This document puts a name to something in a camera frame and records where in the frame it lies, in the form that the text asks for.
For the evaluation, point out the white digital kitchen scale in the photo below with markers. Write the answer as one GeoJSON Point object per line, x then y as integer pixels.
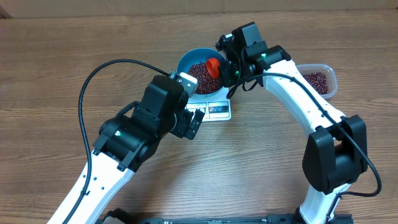
{"type": "Point", "coordinates": [215, 106]}

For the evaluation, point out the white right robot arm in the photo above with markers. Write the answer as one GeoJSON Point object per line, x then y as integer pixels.
{"type": "Point", "coordinates": [336, 151]}

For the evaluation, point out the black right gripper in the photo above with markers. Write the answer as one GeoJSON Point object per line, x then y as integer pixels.
{"type": "Point", "coordinates": [226, 73]}

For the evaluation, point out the red plastic measuring scoop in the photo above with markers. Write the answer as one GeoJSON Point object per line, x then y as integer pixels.
{"type": "Point", "coordinates": [212, 65]}

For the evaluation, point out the red adzuki beans in bowl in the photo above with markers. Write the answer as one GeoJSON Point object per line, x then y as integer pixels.
{"type": "Point", "coordinates": [206, 84]}

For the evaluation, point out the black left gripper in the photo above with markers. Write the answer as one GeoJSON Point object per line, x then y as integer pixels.
{"type": "Point", "coordinates": [185, 117]}

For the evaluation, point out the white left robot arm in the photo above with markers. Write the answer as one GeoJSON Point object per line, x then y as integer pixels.
{"type": "Point", "coordinates": [128, 140]}

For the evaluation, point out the red adzuki beans in container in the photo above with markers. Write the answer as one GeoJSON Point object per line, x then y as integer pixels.
{"type": "Point", "coordinates": [318, 81]}

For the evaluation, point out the blue bowl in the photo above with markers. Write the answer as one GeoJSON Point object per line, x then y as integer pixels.
{"type": "Point", "coordinates": [195, 56]}

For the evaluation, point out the clear plastic bean container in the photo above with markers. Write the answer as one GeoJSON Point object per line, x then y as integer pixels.
{"type": "Point", "coordinates": [327, 70]}

